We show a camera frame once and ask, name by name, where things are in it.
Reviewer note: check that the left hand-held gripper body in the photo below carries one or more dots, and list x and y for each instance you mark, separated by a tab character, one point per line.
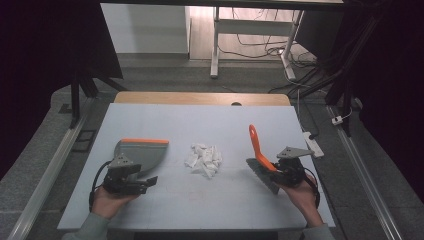
120	173

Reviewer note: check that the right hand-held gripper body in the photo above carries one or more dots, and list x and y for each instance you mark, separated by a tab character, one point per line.
292	168

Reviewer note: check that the grey dustpan with orange edge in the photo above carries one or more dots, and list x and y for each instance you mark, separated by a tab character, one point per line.
145	155

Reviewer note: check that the pile of white paper scraps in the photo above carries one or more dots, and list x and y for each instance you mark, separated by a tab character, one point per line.
204	160

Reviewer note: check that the person's right hand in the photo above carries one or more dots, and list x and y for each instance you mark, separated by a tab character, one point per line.
301	198

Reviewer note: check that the person's left hand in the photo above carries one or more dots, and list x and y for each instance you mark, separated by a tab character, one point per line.
108	203

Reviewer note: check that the white power strip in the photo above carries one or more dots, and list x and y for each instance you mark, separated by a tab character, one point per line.
313	144

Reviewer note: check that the small white plug adapter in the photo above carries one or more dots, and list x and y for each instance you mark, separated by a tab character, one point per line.
337	120

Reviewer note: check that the black metal stand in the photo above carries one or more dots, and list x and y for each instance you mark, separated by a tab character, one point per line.
76	100
345	90

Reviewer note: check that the wooden table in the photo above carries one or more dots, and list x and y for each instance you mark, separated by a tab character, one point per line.
186	99

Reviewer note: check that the black floor bracket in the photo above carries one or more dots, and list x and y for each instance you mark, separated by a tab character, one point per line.
83	140

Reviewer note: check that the aluminium rail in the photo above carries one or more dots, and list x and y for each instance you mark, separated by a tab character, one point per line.
363	180
46	180

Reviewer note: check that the white metal desk frame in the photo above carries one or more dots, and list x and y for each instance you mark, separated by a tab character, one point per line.
253	26

